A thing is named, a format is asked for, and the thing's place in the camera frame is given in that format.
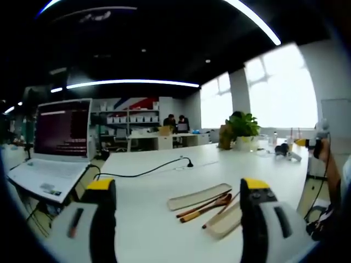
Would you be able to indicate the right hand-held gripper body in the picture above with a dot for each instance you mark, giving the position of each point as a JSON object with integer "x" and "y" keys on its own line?
{"x": 321, "y": 128}

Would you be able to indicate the beige cutlery case lid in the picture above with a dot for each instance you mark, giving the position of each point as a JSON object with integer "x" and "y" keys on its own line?
{"x": 197, "y": 195}

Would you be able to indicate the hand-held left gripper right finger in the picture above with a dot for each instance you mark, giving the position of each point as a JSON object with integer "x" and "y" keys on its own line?
{"x": 253, "y": 219}

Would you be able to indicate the curved ceiling light strip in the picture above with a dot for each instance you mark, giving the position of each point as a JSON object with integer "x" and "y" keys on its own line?
{"x": 260, "y": 23}

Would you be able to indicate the beige cutlery case base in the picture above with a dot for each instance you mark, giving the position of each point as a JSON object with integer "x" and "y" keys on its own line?
{"x": 222, "y": 223}

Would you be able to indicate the wooden spoon utensil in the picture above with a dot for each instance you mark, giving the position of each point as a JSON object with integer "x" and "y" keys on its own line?
{"x": 222, "y": 199}

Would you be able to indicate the white background desk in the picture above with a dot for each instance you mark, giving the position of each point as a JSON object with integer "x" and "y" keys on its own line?
{"x": 164, "y": 141}

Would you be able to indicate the white laptop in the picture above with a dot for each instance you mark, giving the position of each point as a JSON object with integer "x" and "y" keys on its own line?
{"x": 61, "y": 131}

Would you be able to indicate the cardboard box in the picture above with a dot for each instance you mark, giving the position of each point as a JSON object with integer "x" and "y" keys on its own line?
{"x": 164, "y": 130}

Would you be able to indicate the long ceiling light strip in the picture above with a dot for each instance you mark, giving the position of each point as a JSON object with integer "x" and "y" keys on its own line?
{"x": 131, "y": 83}

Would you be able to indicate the green potted plant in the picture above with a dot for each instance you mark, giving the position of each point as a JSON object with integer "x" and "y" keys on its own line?
{"x": 244, "y": 127}

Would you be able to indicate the brown paper bag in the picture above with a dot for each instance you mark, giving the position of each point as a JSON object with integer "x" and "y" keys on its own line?
{"x": 225, "y": 137}

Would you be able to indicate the shelf with white boxes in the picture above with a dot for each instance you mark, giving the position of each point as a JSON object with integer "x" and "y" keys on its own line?
{"x": 129, "y": 117}

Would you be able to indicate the grey office chair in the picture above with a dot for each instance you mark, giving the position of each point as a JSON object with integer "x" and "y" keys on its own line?
{"x": 120, "y": 137}

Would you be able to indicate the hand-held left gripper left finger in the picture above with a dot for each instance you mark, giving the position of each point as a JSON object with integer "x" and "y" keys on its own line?
{"x": 105, "y": 219}

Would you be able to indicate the black headphones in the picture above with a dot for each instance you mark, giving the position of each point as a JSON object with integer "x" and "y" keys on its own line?
{"x": 282, "y": 150}

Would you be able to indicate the dark striped object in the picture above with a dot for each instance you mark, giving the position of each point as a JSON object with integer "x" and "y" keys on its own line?
{"x": 321, "y": 222}

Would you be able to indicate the wooden chopstick utensil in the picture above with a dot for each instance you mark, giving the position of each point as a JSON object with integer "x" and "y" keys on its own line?
{"x": 196, "y": 207}
{"x": 219, "y": 212}

